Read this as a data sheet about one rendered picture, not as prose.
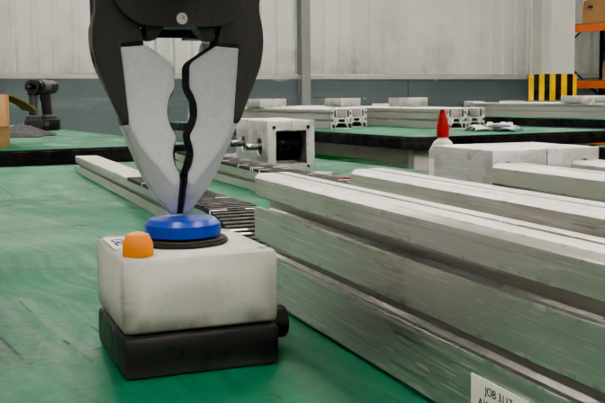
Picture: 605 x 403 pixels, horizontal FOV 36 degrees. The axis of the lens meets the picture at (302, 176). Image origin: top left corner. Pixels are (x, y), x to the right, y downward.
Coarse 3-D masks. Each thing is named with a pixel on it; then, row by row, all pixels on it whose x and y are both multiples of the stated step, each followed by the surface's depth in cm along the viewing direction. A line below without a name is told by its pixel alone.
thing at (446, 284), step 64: (256, 192) 63; (320, 192) 52; (384, 192) 61; (448, 192) 53; (512, 192) 49; (320, 256) 52; (384, 256) 45; (448, 256) 41; (512, 256) 34; (576, 256) 31; (320, 320) 53; (384, 320) 45; (448, 320) 39; (512, 320) 35; (576, 320) 31; (448, 384) 39; (512, 384) 35; (576, 384) 33
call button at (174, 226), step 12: (156, 216) 50; (168, 216) 49; (180, 216) 49; (192, 216) 49; (204, 216) 49; (156, 228) 47; (168, 228) 47; (180, 228) 47; (192, 228) 47; (204, 228) 48; (216, 228) 48
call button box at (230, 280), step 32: (160, 256) 45; (192, 256) 45; (224, 256) 46; (256, 256) 46; (128, 288) 44; (160, 288) 45; (192, 288) 45; (224, 288) 46; (256, 288) 47; (128, 320) 44; (160, 320) 45; (192, 320) 45; (224, 320) 46; (256, 320) 47; (288, 320) 51; (128, 352) 44; (160, 352) 45; (192, 352) 46; (224, 352) 46; (256, 352) 47
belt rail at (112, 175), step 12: (84, 156) 171; (96, 156) 171; (84, 168) 167; (96, 168) 148; (108, 168) 140; (120, 168) 140; (132, 168) 140; (96, 180) 149; (108, 180) 142; (120, 180) 129; (120, 192) 129; (132, 192) 124; (144, 192) 113; (144, 204) 114; (156, 204) 108
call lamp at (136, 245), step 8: (136, 232) 45; (144, 232) 45; (128, 240) 45; (136, 240) 45; (144, 240) 45; (128, 248) 45; (136, 248) 44; (144, 248) 45; (152, 248) 45; (128, 256) 45; (136, 256) 44; (144, 256) 45
